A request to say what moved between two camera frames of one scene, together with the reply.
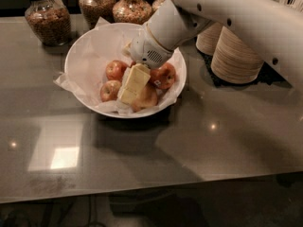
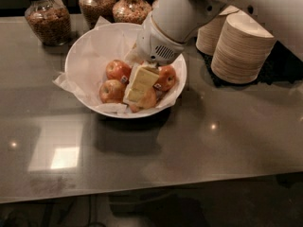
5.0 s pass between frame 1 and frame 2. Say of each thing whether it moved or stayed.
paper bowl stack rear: stayed
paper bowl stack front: stayed
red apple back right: stayed
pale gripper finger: moved
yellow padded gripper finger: moved
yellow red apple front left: stayed
